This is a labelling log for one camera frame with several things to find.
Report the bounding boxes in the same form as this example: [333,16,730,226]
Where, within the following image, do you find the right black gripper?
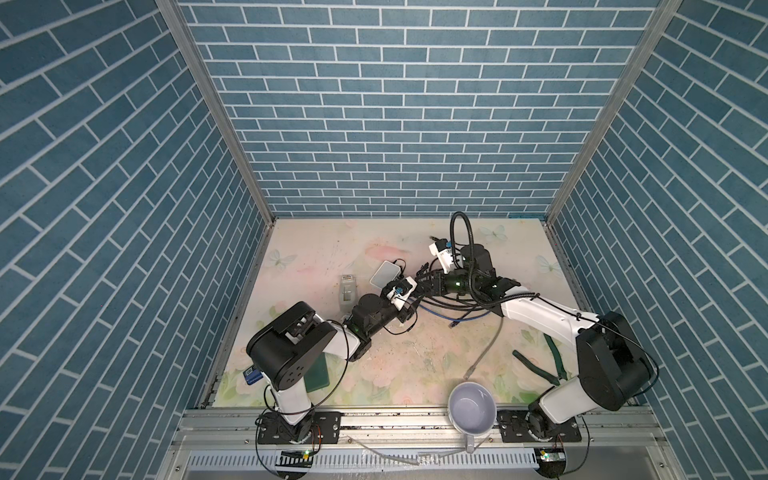
[414,268,479,297]

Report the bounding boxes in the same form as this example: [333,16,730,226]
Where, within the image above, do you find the white network switch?
[369,261,403,292]

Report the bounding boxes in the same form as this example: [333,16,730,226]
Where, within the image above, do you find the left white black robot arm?
[246,294,419,427]

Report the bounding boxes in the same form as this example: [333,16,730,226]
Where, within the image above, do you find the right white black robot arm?
[416,239,658,429]

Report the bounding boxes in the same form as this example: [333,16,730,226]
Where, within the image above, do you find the lavender mug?
[448,381,497,454]

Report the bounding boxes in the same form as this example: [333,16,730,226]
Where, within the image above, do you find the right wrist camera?
[429,238,456,274]

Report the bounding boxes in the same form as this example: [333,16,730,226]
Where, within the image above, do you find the green network switch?
[304,353,330,392]

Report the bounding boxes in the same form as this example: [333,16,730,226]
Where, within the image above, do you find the grey ethernet cable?
[463,314,505,382]

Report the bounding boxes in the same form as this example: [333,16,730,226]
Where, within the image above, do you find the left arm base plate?
[257,411,342,445]

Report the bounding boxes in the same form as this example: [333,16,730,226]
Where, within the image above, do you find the green handled pliers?
[513,334,569,386]

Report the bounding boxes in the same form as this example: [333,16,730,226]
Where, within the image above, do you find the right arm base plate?
[497,409,582,443]

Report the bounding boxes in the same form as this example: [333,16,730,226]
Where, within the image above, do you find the aluminium frame rail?
[159,406,684,479]

